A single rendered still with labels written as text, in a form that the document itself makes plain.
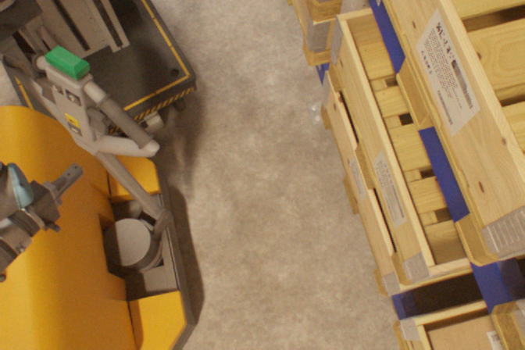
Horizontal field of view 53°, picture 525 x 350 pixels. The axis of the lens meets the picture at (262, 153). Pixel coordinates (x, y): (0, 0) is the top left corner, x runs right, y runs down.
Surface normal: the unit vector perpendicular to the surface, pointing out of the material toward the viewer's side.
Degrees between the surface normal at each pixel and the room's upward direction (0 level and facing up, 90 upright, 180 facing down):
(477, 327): 0
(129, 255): 0
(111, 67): 0
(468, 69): 90
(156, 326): 22
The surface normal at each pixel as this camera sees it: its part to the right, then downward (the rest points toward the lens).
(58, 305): 0.89, -0.35
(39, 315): 0.67, -0.40
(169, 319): 0.34, -0.40
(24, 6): 0.80, 0.17
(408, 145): -0.02, -0.33
